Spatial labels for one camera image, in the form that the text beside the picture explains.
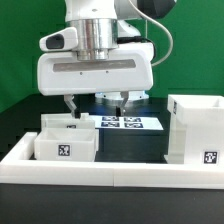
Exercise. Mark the white drawer box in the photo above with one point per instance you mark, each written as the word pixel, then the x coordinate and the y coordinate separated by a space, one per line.
pixel 66 144
pixel 66 120

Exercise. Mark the white U-shaped fence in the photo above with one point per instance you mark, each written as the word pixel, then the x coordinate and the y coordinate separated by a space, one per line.
pixel 17 167

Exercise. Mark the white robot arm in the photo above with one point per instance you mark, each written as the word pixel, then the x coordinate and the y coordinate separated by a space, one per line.
pixel 98 52

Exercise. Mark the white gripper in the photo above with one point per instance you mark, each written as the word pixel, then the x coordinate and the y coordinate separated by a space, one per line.
pixel 128 68

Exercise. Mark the white drawer cabinet frame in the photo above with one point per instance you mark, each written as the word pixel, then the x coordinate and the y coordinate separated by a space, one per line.
pixel 196 134

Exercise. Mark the paper sheet with markers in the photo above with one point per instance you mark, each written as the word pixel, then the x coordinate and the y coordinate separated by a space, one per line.
pixel 132 123

